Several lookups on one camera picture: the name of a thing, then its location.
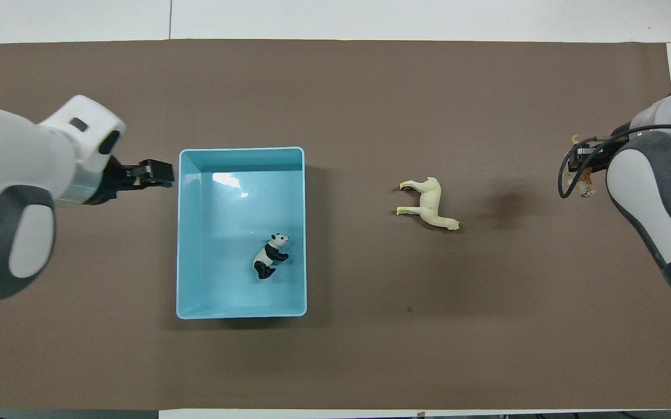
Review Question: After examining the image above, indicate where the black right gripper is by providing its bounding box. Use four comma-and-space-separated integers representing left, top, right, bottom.
568, 121, 633, 175

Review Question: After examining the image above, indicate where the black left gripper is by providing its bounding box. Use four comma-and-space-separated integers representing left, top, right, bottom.
86, 154, 175, 207

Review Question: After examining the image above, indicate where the orange striped tiger toy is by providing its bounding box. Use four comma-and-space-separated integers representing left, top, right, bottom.
567, 134, 597, 199

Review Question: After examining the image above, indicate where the black and white panda toy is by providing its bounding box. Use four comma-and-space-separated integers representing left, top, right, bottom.
253, 233, 290, 280

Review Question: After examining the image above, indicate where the cream white horse toy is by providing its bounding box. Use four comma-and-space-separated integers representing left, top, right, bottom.
396, 177, 461, 232

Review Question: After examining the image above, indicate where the light blue storage box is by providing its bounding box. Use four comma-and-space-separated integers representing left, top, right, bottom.
176, 147, 307, 320

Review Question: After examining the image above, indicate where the brown table mat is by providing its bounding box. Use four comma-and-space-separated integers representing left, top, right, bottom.
0, 39, 671, 410

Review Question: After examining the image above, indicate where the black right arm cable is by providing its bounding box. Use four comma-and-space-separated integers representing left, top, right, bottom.
558, 123, 671, 200

